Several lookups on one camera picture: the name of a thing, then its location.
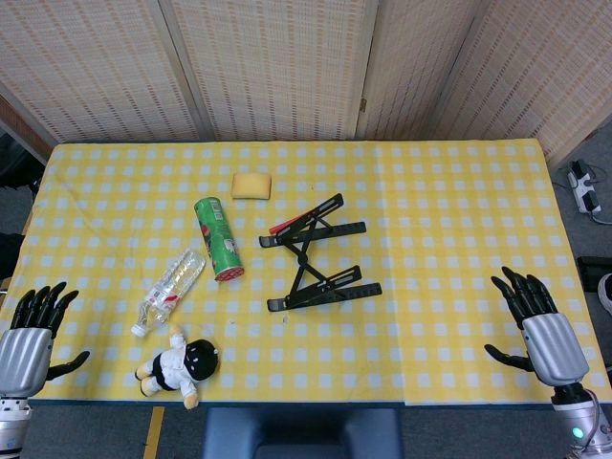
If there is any black folding laptop stand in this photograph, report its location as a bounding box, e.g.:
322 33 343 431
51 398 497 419
258 192 383 315

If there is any yellow checkered tablecloth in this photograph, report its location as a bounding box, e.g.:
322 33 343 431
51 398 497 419
0 139 601 407

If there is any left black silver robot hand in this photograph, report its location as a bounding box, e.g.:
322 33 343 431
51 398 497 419
0 281 91 401

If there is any green chips can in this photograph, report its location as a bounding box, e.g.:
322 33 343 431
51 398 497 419
193 196 246 282

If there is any red plastic stick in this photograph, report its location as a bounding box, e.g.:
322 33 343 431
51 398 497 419
268 209 317 235

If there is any yellow floor tape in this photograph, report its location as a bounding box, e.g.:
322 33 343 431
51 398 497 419
142 405 166 459

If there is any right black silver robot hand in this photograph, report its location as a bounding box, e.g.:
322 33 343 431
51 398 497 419
484 266 590 389

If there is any yellow sponge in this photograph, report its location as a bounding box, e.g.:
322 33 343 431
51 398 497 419
231 172 273 201

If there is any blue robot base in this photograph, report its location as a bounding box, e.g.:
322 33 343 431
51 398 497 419
201 406 405 459

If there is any black-headed plush doll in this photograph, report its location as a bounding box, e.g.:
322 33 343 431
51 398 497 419
134 323 222 410

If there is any woven bamboo screen panel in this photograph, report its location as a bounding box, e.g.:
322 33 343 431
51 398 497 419
160 0 379 142
0 0 202 144
429 0 612 166
356 0 484 141

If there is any clear plastic water bottle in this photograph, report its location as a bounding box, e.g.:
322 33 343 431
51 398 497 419
131 249 208 339

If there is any white power strip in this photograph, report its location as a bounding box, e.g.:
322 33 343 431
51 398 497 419
567 161 603 215

